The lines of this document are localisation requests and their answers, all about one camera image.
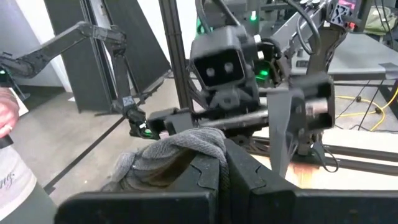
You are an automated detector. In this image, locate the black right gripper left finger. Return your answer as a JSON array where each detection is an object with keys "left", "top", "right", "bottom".
[{"left": 54, "top": 149, "right": 225, "bottom": 224}]

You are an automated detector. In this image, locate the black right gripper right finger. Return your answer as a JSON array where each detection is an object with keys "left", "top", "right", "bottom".
[{"left": 224, "top": 139, "right": 398, "bottom": 224}]

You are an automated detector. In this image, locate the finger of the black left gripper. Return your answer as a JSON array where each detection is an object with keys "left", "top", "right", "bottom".
[
  {"left": 146, "top": 107, "right": 195, "bottom": 139},
  {"left": 266, "top": 73, "right": 336, "bottom": 180}
]

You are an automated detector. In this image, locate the dark grey baseball cap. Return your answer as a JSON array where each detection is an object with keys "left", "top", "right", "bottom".
[{"left": 101, "top": 126, "right": 231, "bottom": 192}]

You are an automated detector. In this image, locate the grey desk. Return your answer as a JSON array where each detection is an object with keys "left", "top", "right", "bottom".
[{"left": 289, "top": 33, "right": 398, "bottom": 82}]

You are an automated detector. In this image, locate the black partition panel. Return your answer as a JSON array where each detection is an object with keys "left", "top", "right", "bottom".
[{"left": 43, "top": 0, "right": 172, "bottom": 113}]

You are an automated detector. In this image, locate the olive green bag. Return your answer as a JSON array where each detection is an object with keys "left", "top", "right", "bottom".
[{"left": 363, "top": 5, "right": 397, "bottom": 35}]

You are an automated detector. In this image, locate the person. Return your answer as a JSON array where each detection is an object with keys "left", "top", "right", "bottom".
[{"left": 0, "top": 144, "right": 58, "bottom": 224}]

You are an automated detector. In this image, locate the person's hand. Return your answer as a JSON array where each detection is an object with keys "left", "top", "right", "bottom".
[{"left": 0, "top": 88, "right": 20, "bottom": 139}]

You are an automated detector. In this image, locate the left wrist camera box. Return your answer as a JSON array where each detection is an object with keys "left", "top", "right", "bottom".
[{"left": 188, "top": 25, "right": 251, "bottom": 91}]

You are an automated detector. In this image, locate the black upright post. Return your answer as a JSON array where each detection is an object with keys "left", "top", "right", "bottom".
[{"left": 158, "top": 0, "right": 195, "bottom": 110}]

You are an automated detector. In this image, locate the yellow extension cord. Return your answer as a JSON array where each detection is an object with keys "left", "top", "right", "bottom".
[{"left": 335, "top": 88, "right": 398, "bottom": 132}]

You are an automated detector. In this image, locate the black aluminium table frame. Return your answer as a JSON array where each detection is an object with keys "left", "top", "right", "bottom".
[{"left": 322, "top": 143, "right": 398, "bottom": 175}]

